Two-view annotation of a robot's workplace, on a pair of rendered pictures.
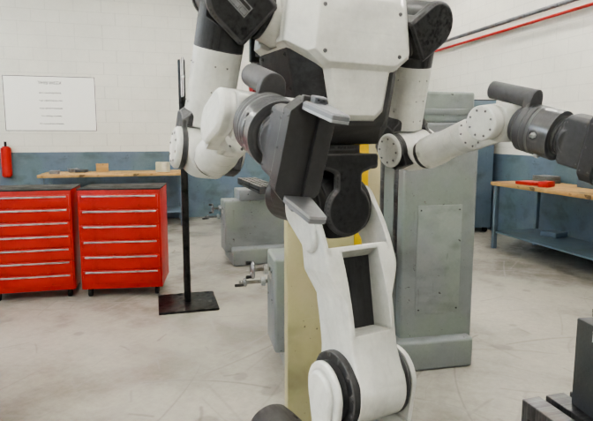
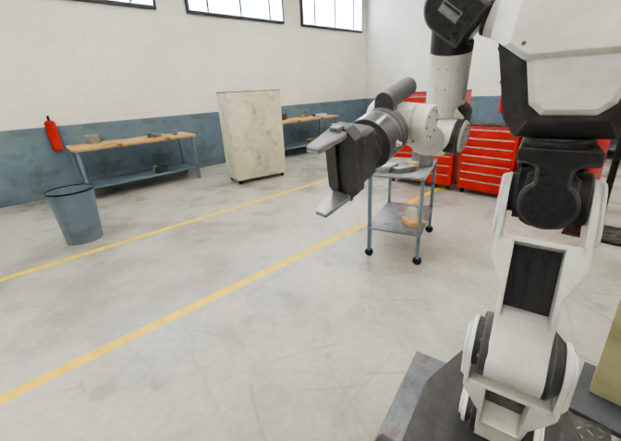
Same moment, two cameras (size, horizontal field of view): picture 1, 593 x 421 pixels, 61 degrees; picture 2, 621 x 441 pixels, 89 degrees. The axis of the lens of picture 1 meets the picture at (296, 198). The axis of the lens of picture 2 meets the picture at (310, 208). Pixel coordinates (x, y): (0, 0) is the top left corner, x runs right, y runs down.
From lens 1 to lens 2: 0.52 m
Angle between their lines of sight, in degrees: 63
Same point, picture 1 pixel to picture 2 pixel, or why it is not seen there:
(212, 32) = (434, 40)
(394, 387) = (528, 374)
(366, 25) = not seen: outside the picture
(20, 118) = not seen: hidden behind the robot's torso
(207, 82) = (432, 81)
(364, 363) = (503, 338)
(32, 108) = not seen: hidden behind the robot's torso
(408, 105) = not seen: outside the picture
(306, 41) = (505, 37)
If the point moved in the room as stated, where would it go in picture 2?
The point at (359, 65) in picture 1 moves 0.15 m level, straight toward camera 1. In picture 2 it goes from (578, 52) to (507, 53)
